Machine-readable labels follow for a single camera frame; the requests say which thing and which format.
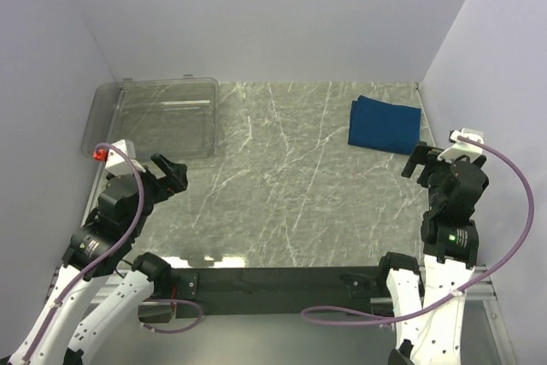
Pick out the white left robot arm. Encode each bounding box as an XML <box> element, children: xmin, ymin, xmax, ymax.
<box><xmin>1</xmin><ymin>150</ymin><xmax>188</xmax><ymax>364</ymax></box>

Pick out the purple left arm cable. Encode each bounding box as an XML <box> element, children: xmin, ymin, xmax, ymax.
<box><xmin>21</xmin><ymin>142</ymin><xmax>205</xmax><ymax>362</ymax></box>

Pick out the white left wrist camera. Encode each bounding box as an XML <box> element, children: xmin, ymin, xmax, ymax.
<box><xmin>93</xmin><ymin>139</ymin><xmax>145</xmax><ymax>176</ymax></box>

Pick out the clear plastic bin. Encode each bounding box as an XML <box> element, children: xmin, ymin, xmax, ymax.
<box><xmin>81</xmin><ymin>75</ymin><xmax>220</xmax><ymax>162</ymax></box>

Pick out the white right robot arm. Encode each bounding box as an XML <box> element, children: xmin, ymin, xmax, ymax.
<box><xmin>374</xmin><ymin>142</ymin><xmax>489</xmax><ymax>364</ymax></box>

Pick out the aluminium rail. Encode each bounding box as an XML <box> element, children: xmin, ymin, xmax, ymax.
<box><xmin>45</xmin><ymin>268</ymin><xmax>497</xmax><ymax>306</ymax></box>

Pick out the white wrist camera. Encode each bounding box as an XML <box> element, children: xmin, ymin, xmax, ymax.
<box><xmin>437</xmin><ymin>128</ymin><xmax>485</xmax><ymax>163</ymax></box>
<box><xmin>93</xmin><ymin>139</ymin><xmax>145</xmax><ymax>176</ymax></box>

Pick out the blue printed t-shirt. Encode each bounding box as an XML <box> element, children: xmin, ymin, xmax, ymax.
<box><xmin>348</xmin><ymin>96</ymin><xmax>421</xmax><ymax>155</ymax></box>

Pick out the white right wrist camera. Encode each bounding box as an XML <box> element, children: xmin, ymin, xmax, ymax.
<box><xmin>437</xmin><ymin>128</ymin><xmax>485</xmax><ymax>163</ymax></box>

